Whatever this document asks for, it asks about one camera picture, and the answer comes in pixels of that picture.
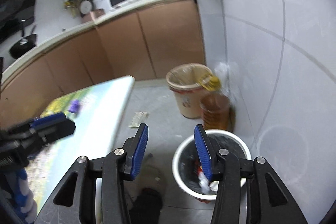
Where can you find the red snack bag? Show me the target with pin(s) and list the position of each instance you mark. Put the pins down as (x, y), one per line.
(198, 167)

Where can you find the beige lined trash bin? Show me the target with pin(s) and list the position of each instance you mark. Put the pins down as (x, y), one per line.
(185, 81)

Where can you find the rice cooker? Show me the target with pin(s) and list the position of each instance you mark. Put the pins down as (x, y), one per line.
(85, 7)

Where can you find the black frying pan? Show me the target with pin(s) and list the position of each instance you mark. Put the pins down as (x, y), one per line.
(25, 44)

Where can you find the paper scrap on floor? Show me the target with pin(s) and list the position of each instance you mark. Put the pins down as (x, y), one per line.
(138, 118)

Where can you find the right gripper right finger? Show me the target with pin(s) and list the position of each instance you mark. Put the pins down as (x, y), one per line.
(268, 199)

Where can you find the cooking oil jug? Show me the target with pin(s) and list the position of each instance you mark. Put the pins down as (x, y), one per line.
(215, 105)

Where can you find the small purple wrapper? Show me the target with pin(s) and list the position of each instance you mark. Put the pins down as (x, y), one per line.
(74, 106)

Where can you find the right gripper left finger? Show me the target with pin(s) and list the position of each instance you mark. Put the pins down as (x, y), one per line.
(73, 199)

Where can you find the blue white glove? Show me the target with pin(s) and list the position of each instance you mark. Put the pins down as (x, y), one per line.
(19, 194)

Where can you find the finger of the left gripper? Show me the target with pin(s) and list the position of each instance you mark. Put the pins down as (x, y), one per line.
(53, 127)

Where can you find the white trash bin black liner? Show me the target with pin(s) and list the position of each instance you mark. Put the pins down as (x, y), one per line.
(203, 146)

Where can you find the white plastic bag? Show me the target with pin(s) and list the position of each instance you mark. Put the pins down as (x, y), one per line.
(207, 187)

